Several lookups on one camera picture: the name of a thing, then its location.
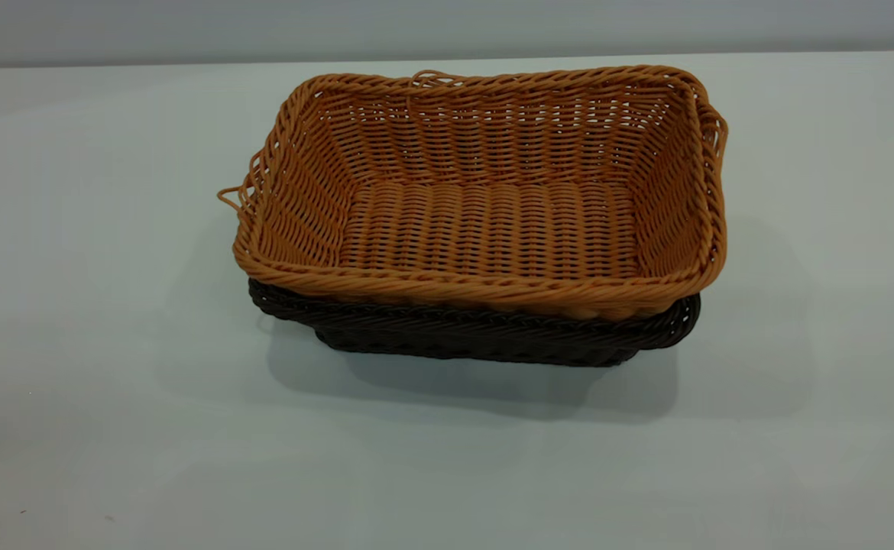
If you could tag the black wicker basket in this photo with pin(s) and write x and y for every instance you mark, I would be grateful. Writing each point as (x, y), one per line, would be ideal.
(455, 336)

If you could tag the orange wicker basket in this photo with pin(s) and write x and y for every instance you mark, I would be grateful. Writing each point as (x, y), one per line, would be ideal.
(493, 229)

